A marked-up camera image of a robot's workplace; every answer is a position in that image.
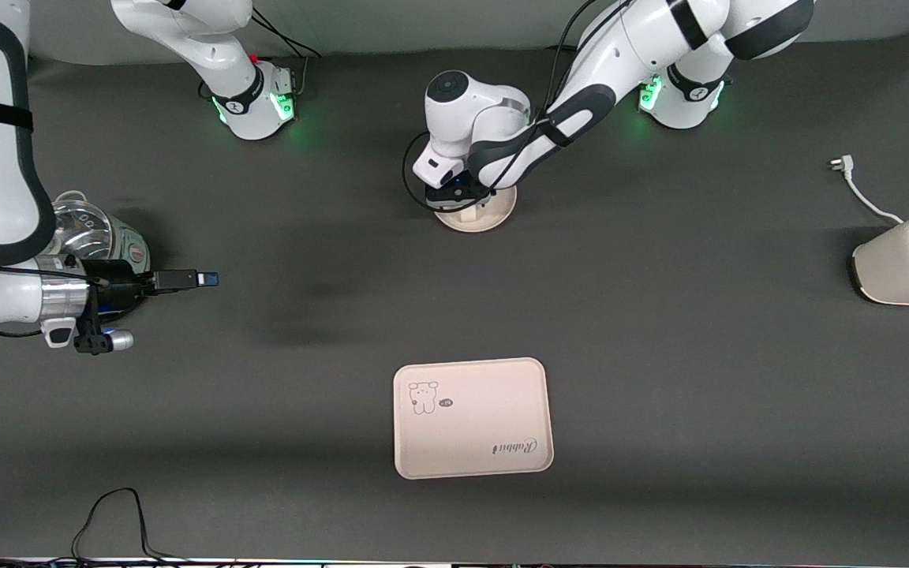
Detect round cream plate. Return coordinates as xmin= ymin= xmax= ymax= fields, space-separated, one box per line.
xmin=435 ymin=185 xmax=518 ymax=234

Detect cream rectangular rabbit tray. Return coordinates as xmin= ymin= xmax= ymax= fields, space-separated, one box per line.
xmin=393 ymin=357 xmax=555 ymax=480

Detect pale green electric pot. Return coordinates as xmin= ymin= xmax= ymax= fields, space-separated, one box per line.
xmin=56 ymin=190 xmax=152 ymax=316

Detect glass pot lid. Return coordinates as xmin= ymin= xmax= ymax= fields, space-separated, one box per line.
xmin=52 ymin=197 xmax=114 ymax=257

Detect cream toaster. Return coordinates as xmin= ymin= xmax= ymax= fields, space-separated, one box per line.
xmin=851 ymin=215 xmax=909 ymax=306

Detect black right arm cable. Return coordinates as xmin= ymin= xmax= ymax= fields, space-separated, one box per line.
xmin=0 ymin=263 xmax=112 ymax=340

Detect black cable at table edge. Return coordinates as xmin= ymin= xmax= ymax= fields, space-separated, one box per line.
xmin=0 ymin=488 xmax=234 ymax=568

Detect black right arm base cables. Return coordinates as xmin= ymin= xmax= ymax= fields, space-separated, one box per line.
xmin=245 ymin=12 xmax=323 ymax=99

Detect white toaster power cable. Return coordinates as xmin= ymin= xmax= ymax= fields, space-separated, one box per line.
xmin=829 ymin=155 xmax=905 ymax=226

